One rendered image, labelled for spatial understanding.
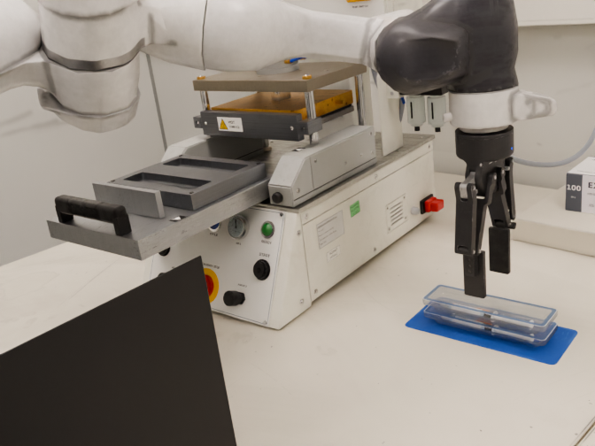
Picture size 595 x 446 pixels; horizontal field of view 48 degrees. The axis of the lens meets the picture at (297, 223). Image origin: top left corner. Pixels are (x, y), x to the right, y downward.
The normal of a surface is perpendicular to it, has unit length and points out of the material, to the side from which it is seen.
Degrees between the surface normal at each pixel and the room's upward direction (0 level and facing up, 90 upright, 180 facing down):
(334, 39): 100
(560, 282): 0
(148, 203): 90
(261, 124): 90
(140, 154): 90
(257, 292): 65
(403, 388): 0
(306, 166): 90
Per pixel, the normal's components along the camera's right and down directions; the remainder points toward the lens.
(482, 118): -0.15, 0.40
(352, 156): 0.78, 0.13
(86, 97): 0.01, 0.78
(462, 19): -0.22, 0.08
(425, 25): -0.03, -0.52
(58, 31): -0.38, 0.58
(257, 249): -0.61, -0.07
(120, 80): 0.76, 0.56
